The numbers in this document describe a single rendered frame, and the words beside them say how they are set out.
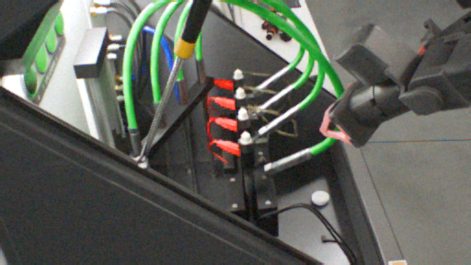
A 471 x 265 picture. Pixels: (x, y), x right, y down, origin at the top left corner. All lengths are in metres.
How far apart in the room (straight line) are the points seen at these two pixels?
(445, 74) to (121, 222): 0.41
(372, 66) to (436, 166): 2.12
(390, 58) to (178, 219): 0.32
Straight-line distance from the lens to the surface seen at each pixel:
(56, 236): 0.72
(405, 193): 2.64
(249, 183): 1.10
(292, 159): 0.93
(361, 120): 0.80
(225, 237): 0.71
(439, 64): 0.68
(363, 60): 0.71
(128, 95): 0.99
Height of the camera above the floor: 1.72
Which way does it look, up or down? 35 degrees down
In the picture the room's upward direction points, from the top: 4 degrees counter-clockwise
